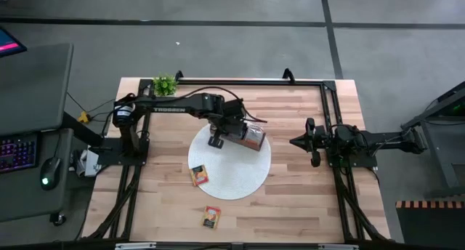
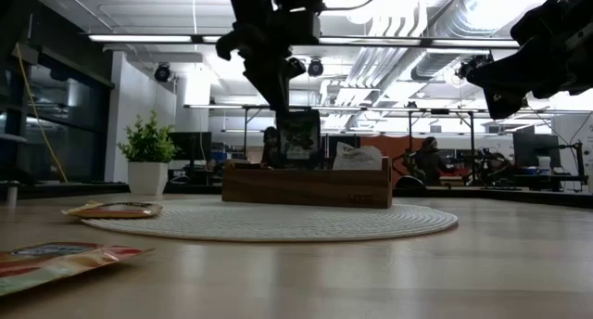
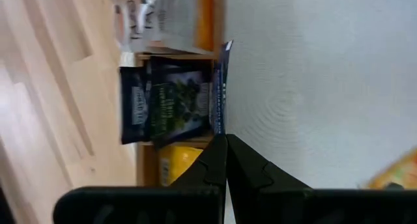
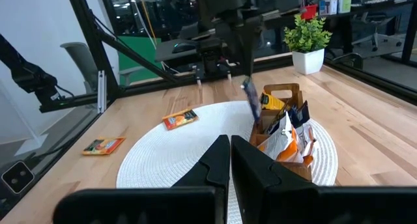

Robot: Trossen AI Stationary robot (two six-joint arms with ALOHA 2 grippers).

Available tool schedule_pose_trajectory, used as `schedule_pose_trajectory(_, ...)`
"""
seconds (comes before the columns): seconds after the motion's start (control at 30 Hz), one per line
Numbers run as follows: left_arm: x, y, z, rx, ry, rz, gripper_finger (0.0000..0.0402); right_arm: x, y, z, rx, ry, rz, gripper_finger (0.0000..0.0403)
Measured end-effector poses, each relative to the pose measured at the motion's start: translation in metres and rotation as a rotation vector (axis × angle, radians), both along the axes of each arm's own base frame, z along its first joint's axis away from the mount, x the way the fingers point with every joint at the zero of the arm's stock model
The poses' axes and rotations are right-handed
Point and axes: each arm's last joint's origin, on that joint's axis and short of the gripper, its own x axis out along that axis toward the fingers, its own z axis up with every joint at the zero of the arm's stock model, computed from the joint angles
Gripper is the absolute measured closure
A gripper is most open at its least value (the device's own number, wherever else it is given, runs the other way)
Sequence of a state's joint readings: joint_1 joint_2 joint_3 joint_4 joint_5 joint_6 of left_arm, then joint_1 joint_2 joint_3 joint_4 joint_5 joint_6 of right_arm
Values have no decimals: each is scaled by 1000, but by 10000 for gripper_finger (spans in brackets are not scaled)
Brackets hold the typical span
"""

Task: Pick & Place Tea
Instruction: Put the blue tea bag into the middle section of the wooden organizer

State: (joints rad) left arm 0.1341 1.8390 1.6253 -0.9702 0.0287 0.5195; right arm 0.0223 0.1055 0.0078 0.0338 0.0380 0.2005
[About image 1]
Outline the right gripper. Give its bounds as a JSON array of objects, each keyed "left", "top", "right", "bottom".
[{"left": 289, "top": 117, "right": 333, "bottom": 168}]

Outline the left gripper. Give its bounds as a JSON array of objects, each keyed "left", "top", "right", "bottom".
[{"left": 208, "top": 110, "right": 252, "bottom": 150}]

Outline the wooden three-compartment tea box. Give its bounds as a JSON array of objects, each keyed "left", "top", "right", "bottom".
[{"left": 221, "top": 121, "right": 267, "bottom": 152}]

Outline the white orange tea packet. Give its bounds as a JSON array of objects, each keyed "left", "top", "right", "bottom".
[
  {"left": 243, "top": 129, "right": 264, "bottom": 146},
  {"left": 246, "top": 121, "right": 265, "bottom": 134}
]

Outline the orange peach tea packet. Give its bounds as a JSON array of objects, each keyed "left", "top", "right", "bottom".
[
  {"left": 201, "top": 205, "right": 222, "bottom": 230},
  {"left": 189, "top": 164, "right": 210, "bottom": 188}
]

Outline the white round woven placemat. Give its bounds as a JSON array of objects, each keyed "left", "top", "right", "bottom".
[{"left": 187, "top": 124, "right": 272, "bottom": 201}]

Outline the small green potted plant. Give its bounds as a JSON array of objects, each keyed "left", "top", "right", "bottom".
[{"left": 152, "top": 73, "right": 179, "bottom": 97}]

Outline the black metal stand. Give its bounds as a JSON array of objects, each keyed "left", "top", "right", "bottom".
[{"left": 400, "top": 81, "right": 465, "bottom": 200}]

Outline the black box orange striped edge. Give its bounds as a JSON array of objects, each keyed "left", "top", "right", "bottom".
[{"left": 395, "top": 201, "right": 465, "bottom": 250}]

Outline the white box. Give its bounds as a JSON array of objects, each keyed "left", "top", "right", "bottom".
[{"left": 76, "top": 150, "right": 102, "bottom": 178}]

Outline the black computer mouse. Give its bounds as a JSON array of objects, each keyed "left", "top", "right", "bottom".
[{"left": 39, "top": 156, "right": 62, "bottom": 191}]

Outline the black desk caster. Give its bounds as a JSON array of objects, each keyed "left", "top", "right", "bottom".
[{"left": 49, "top": 212, "right": 67, "bottom": 227}]

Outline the grey computer desk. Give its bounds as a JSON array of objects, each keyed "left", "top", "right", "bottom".
[{"left": 0, "top": 42, "right": 73, "bottom": 224}]

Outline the backlit black keyboard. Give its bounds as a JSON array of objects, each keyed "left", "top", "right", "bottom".
[{"left": 0, "top": 133, "right": 39, "bottom": 174}]

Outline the computer monitor pink stripe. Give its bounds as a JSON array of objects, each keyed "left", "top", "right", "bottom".
[{"left": 0, "top": 26, "right": 28, "bottom": 58}]

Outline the black metal table frame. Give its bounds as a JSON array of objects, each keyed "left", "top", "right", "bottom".
[{"left": 81, "top": 77, "right": 392, "bottom": 243}]

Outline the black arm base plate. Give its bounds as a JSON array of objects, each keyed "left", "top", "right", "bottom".
[
  {"left": 96, "top": 137, "right": 150, "bottom": 167},
  {"left": 325, "top": 148, "right": 379, "bottom": 169}
]

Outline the silver frame bracket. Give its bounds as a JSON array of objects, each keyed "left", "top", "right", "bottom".
[
  {"left": 115, "top": 242, "right": 157, "bottom": 250},
  {"left": 318, "top": 243, "right": 360, "bottom": 250}
]

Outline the black floor cable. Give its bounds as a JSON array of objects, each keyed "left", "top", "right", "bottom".
[{"left": 66, "top": 92, "right": 117, "bottom": 116}]

